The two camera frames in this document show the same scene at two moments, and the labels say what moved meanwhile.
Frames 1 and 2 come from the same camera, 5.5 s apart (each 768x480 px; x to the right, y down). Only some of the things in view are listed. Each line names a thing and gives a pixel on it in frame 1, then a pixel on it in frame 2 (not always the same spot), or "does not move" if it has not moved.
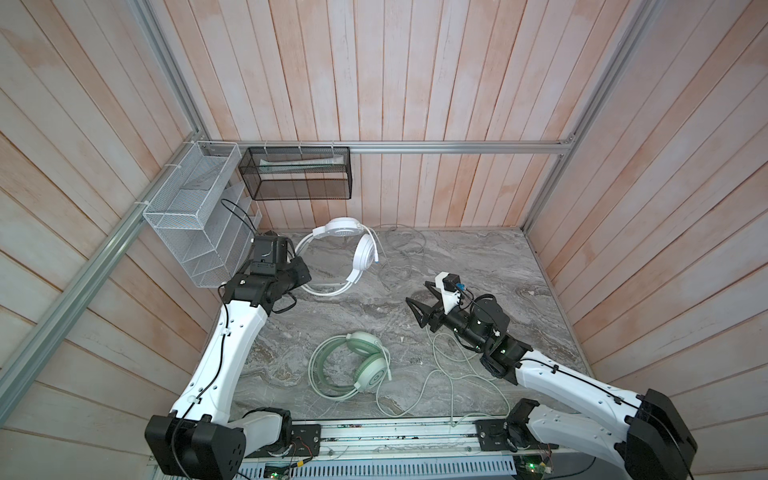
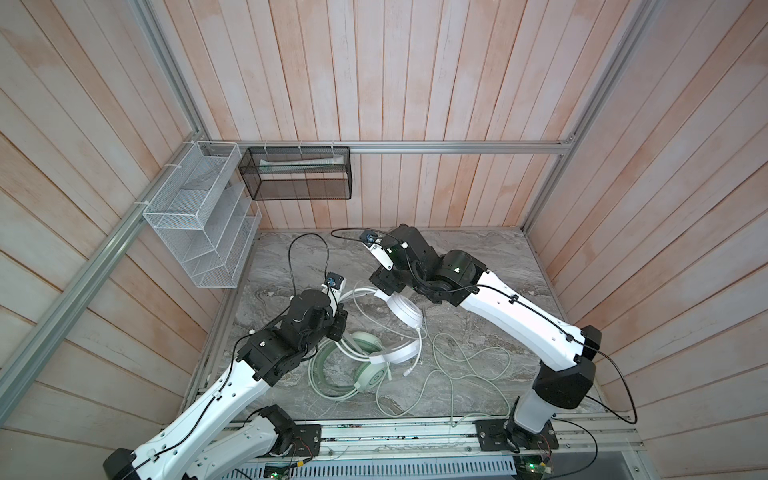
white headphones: (364, 251) to (406, 313)
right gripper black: (428, 310) to (386, 281)
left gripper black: (303, 270) to (340, 324)
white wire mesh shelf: (202, 212) does not move
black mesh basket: (298, 172) does not move
